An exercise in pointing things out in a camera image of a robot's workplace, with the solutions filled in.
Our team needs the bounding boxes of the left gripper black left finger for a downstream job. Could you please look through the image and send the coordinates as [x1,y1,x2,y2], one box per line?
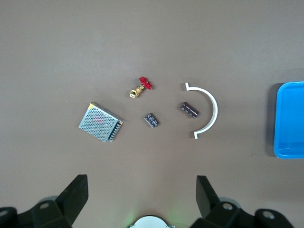
[0,175,89,228]

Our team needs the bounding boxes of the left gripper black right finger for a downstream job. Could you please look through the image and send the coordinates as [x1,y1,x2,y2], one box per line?
[191,175,295,228]

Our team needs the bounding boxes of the large dark electrolytic capacitor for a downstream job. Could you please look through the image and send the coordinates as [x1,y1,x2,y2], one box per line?
[180,101,200,119]

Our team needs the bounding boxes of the small dark electrolytic capacitor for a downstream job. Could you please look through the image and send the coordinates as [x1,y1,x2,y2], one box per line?
[143,113,160,128]

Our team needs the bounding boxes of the blue plastic tray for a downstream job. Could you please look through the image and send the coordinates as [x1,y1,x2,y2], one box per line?
[273,81,304,159]

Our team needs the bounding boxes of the metal mesh power supply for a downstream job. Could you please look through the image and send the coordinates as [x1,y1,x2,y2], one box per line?
[78,101,124,143]

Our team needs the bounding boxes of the brass valve red handwheel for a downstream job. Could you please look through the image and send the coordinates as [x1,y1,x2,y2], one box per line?
[129,76,153,98]

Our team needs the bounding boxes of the white half-ring pipe clamp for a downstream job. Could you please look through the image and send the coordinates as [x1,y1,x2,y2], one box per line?
[184,82,219,140]

